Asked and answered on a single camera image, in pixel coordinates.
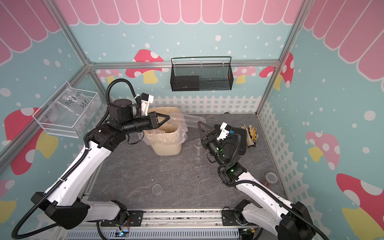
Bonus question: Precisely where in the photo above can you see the clear plastic jar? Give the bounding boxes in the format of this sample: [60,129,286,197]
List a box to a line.
[167,113,206,128]
[194,139,204,151]

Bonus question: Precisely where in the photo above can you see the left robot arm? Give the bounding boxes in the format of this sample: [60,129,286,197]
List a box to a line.
[11,79,170,240]

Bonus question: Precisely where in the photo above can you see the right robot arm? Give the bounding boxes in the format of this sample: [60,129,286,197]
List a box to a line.
[197,121,328,240]

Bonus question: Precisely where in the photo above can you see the clear plastic bin liner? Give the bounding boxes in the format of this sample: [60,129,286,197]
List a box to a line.
[143,108,188,146]

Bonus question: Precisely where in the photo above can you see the cream trash bin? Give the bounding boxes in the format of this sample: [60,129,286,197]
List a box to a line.
[143,122,188,156]

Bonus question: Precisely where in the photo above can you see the black box in basket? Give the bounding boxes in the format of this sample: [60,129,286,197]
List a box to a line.
[171,76,200,92]

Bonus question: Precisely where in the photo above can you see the black plastic case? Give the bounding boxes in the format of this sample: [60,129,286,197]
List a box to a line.
[230,127,248,156]

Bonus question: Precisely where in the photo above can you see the white yellow work gloves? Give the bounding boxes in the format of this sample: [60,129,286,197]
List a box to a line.
[241,125,258,148]

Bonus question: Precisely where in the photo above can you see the plastic bag in basket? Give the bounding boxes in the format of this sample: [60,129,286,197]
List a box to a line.
[49,83,101,136]

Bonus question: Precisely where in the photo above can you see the black wire mesh basket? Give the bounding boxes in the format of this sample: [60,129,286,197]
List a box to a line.
[170,56,234,92]

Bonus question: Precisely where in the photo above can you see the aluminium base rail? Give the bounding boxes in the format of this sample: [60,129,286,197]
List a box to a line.
[56,207,307,240]

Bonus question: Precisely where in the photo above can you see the clear wire wall basket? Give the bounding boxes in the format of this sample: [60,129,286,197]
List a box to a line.
[33,82,102,139]

